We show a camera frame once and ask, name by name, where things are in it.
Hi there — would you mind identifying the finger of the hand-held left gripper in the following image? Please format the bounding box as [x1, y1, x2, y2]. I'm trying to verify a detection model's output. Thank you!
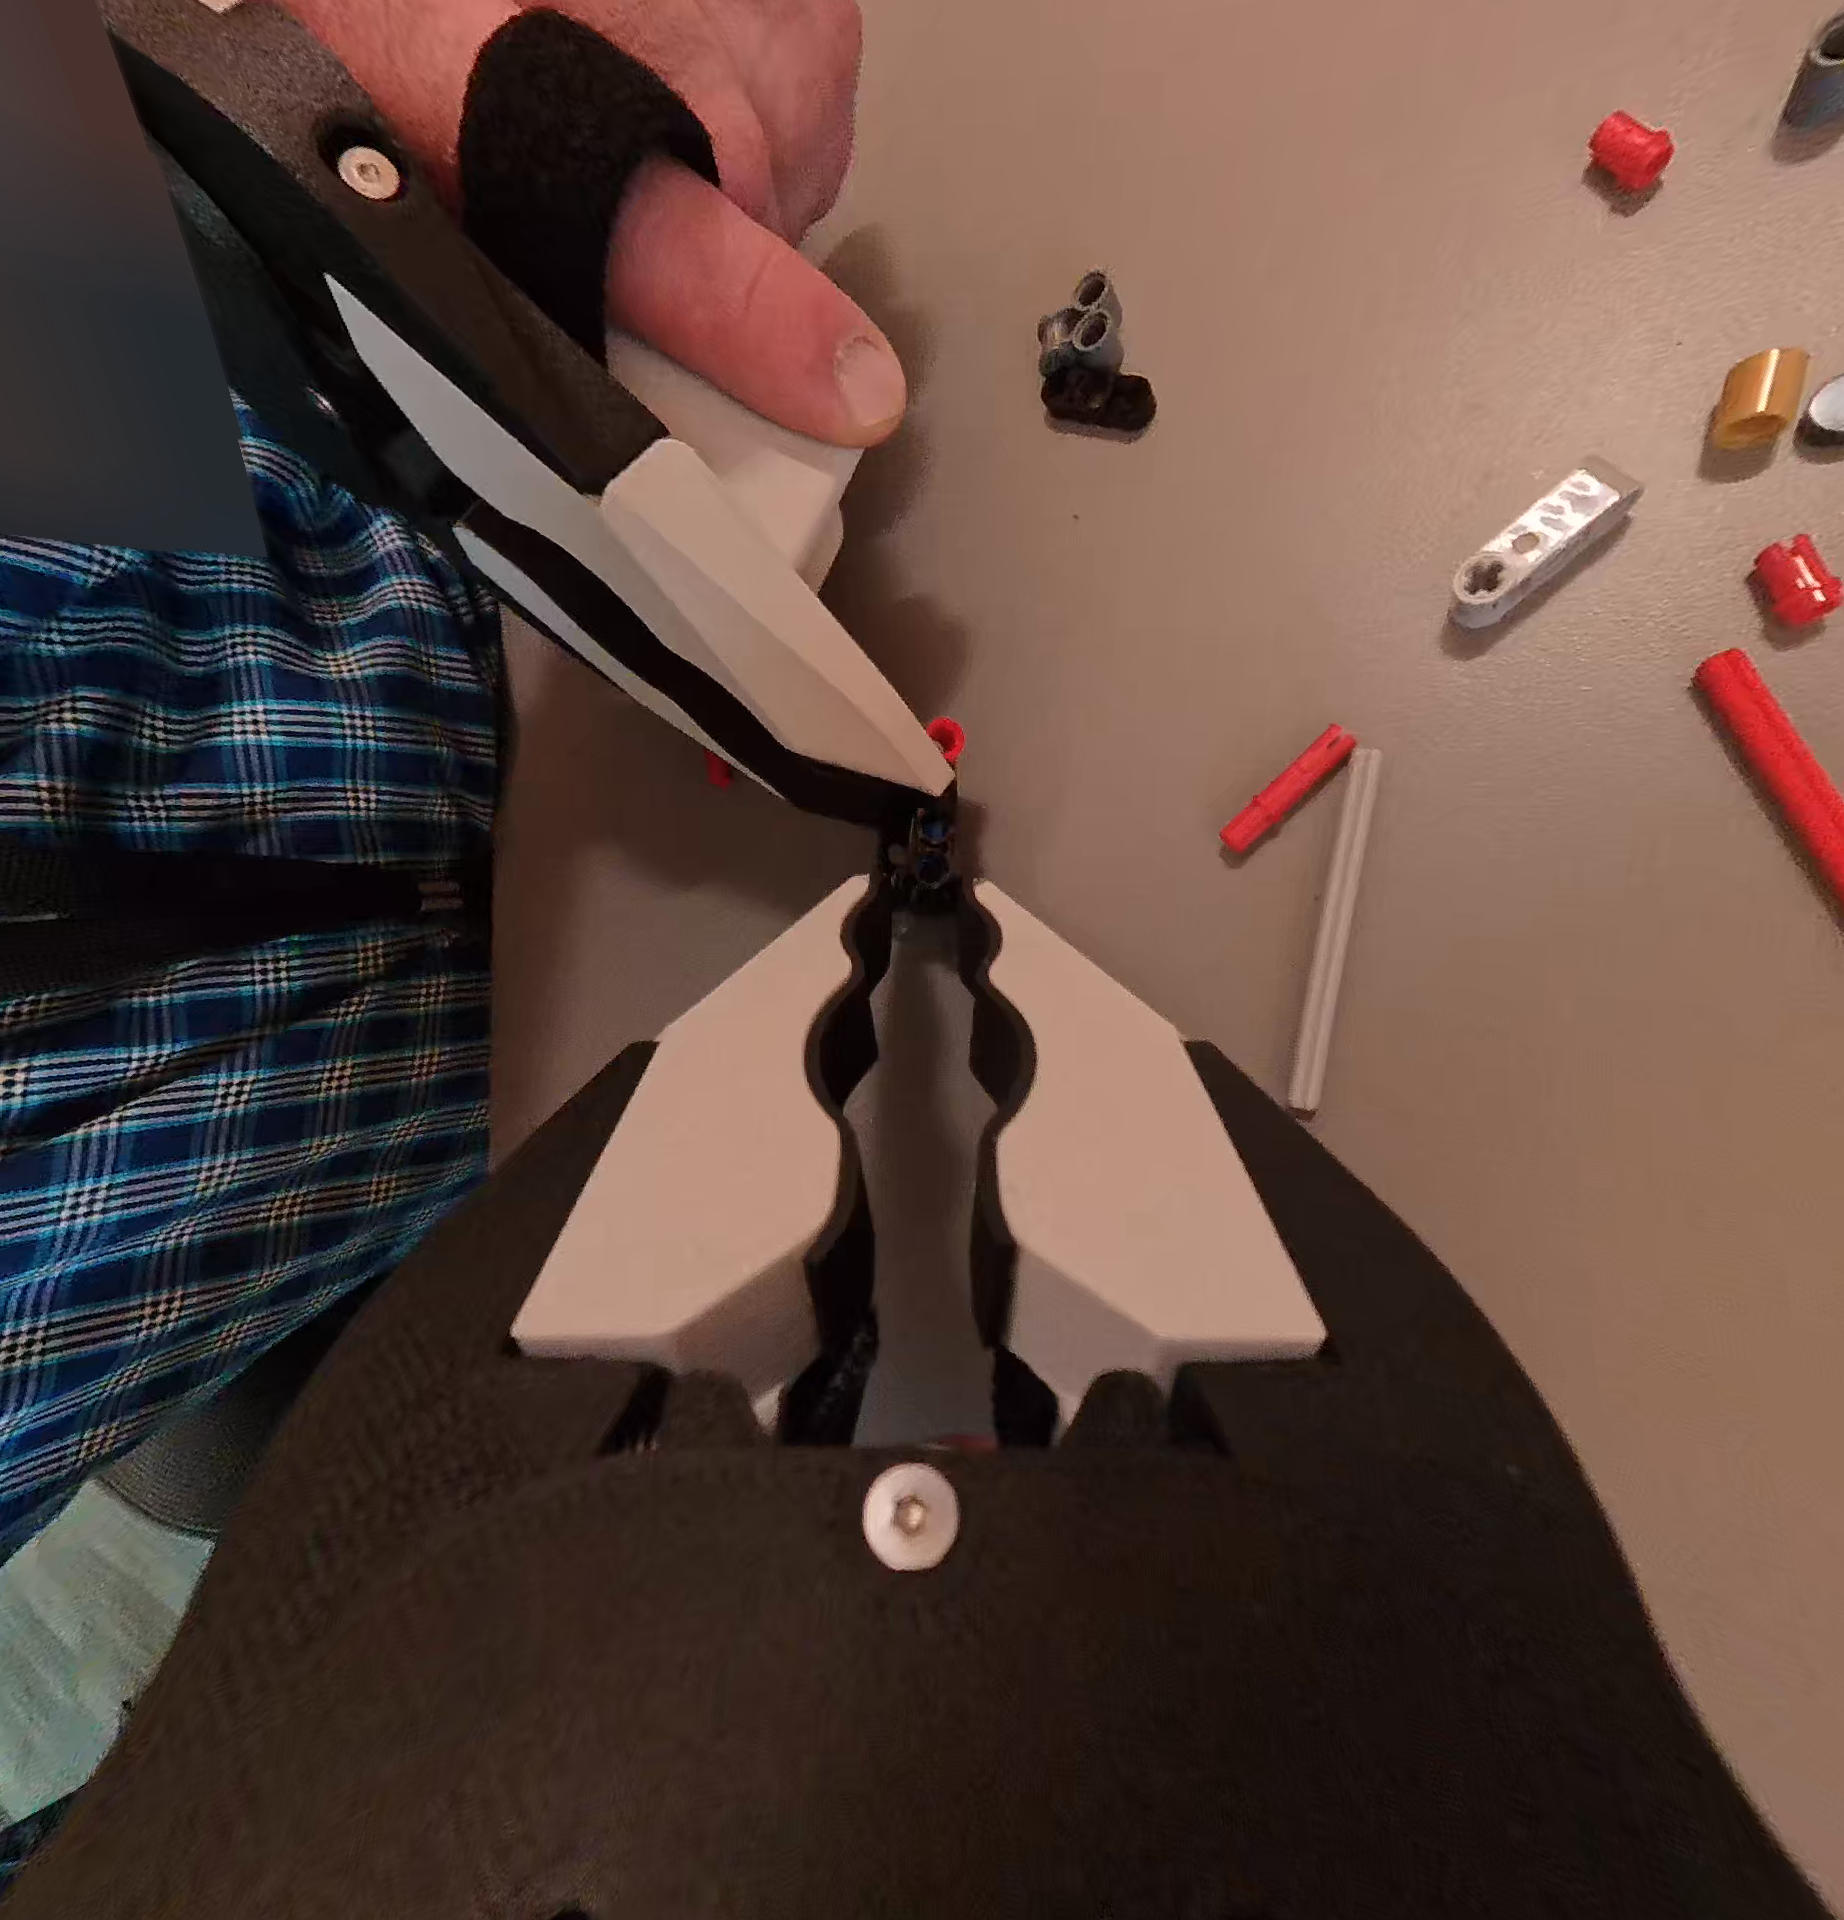
[595, 439, 965, 808]
[323, 270, 953, 830]

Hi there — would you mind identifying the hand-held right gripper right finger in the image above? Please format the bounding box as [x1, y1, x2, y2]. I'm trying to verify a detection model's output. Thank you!
[967, 883, 1329, 1440]

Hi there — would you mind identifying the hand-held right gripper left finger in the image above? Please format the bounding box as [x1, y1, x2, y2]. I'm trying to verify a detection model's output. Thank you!
[509, 874, 883, 1440]

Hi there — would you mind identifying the black frame with red bushes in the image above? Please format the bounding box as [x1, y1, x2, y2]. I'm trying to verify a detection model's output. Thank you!
[874, 719, 990, 919]

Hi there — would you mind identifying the person's left hand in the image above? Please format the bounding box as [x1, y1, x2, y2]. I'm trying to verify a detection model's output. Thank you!
[284, 0, 908, 451]

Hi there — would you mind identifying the light grey long axle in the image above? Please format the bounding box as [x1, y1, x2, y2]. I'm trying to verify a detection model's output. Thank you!
[1285, 746, 1383, 1116]

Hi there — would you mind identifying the person in plaid shirt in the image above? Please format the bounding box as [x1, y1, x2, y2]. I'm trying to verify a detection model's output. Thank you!
[0, 392, 507, 1600]

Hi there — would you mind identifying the red axle pin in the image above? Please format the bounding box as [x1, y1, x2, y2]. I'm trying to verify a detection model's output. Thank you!
[1217, 723, 1359, 857]

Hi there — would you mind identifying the black short connector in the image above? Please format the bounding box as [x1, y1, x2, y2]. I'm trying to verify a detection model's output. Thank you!
[1041, 366, 1161, 441]

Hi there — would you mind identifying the dark grey tube connector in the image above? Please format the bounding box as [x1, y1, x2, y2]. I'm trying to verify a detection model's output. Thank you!
[1774, 0, 1844, 136]
[1036, 270, 1132, 378]

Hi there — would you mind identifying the long red axle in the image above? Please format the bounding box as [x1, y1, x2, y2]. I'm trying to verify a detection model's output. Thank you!
[1691, 646, 1844, 970]

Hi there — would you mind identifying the pale green cloth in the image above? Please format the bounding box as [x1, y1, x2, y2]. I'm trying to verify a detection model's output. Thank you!
[0, 1432, 227, 1870]

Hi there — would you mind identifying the light grey three-hole liftarm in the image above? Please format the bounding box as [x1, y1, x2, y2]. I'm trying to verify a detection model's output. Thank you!
[1448, 454, 1644, 632]

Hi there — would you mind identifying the black chest strap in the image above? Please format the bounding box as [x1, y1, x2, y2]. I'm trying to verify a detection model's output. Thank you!
[0, 830, 497, 1038]

